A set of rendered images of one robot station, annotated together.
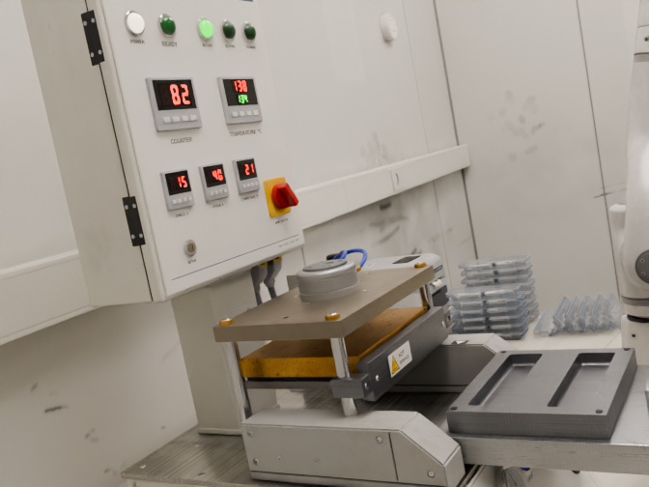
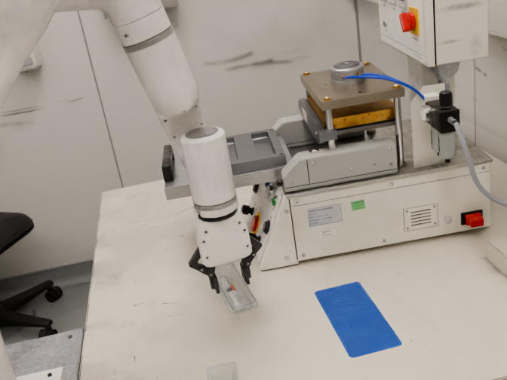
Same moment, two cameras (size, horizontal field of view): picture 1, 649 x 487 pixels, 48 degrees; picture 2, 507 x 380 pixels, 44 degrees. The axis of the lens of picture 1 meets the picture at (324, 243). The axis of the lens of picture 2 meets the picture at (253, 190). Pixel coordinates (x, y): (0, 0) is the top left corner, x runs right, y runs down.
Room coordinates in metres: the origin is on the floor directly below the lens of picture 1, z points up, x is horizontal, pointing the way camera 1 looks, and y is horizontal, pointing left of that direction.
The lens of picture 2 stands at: (1.96, -0.99, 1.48)
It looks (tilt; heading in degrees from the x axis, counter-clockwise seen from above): 23 degrees down; 146
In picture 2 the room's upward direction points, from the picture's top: 9 degrees counter-clockwise
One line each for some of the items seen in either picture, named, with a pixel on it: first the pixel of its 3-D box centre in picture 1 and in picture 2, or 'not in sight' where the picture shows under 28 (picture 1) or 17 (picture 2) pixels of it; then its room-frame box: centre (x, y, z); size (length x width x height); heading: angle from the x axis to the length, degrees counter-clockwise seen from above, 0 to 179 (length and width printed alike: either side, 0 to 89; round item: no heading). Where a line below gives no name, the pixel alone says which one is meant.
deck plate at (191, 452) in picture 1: (334, 425); (368, 151); (0.94, 0.03, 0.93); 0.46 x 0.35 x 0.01; 58
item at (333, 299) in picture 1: (321, 309); (364, 90); (0.96, 0.02, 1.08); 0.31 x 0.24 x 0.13; 148
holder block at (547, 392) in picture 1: (546, 387); (245, 151); (0.79, -0.22, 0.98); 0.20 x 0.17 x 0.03; 148
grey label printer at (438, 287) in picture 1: (397, 290); not in sight; (1.98, -0.17, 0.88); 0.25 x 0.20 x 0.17; 57
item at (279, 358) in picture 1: (340, 324); (349, 99); (0.93, 0.00, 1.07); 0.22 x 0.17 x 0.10; 148
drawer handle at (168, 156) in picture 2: not in sight; (167, 162); (0.69, -0.37, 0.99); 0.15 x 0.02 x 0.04; 148
